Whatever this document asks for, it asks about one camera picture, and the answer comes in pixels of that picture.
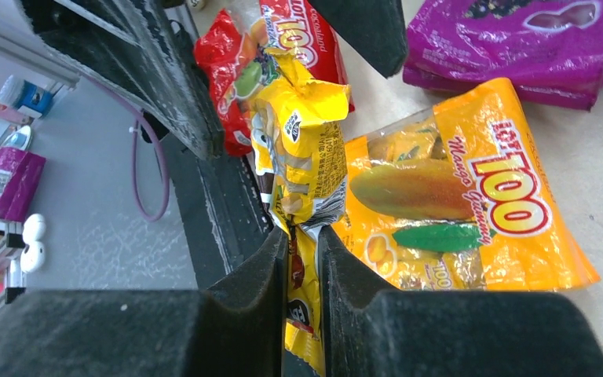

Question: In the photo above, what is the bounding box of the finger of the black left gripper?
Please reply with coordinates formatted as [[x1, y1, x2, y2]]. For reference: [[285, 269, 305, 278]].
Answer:
[[17, 1, 225, 159], [309, 0, 408, 78]]

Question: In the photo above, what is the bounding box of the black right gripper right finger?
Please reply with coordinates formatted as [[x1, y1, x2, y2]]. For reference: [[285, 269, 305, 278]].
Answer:
[[318, 227, 603, 376]]

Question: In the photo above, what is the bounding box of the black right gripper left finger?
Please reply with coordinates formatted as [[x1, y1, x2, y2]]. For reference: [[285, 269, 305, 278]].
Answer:
[[0, 230, 288, 376]]

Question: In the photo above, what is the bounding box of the yellow M&M bag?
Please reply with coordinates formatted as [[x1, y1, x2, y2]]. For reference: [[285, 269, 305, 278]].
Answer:
[[250, 47, 350, 376]]

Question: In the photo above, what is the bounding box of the red gummy candy bag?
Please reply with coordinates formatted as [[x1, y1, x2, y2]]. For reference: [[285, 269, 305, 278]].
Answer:
[[193, 0, 348, 156]]

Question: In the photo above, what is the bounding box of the orange gummy candy bag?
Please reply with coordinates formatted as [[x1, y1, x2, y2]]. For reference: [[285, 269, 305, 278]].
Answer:
[[334, 78, 600, 291]]

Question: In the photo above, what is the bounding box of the purple gummy candy bag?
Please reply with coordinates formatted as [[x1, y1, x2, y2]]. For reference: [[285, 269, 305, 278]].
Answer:
[[403, 1, 603, 110]]

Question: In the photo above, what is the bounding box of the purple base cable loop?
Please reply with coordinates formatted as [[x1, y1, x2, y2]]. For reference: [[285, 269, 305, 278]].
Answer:
[[85, 75, 171, 224]]

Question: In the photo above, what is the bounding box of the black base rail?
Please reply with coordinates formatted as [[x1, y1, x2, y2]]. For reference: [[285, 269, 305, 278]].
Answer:
[[161, 134, 272, 288]]

